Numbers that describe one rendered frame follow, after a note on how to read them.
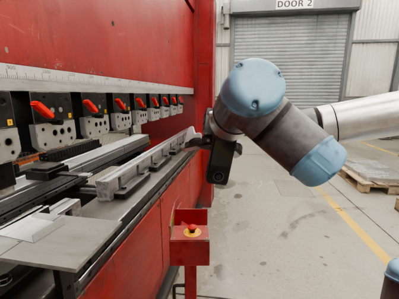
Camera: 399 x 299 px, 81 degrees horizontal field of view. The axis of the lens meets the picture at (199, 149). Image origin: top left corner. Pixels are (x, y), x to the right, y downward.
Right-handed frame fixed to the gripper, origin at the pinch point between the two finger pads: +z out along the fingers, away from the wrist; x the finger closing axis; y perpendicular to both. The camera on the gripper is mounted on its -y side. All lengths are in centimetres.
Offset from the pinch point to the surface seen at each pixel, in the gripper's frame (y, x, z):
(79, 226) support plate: -21.6, 31.1, 6.5
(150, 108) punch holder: 40, 27, 74
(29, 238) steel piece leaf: -24.8, 40.2, 2.7
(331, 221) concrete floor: -16, -166, 183
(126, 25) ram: 63, 39, 36
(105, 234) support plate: -22.4, 23.1, 2.2
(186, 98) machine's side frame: 101, 5, 180
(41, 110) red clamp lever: 6.2, 44.3, 0.9
